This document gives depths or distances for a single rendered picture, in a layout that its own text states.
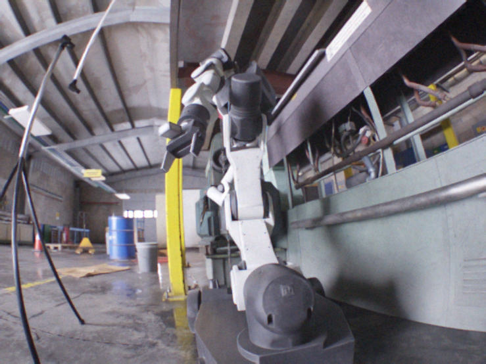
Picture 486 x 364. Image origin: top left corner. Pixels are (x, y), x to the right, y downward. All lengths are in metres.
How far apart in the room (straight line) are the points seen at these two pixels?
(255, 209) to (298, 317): 0.55
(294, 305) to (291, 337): 0.07
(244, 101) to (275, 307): 0.67
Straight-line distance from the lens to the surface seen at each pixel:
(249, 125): 0.86
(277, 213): 1.76
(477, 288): 0.83
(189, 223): 7.50
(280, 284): 0.44
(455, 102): 0.82
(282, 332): 0.46
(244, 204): 0.87
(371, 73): 1.14
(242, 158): 0.90
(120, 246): 4.67
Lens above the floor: 0.44
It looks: 13 degrees up
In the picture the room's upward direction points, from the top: 5 degrees counter-clockwise
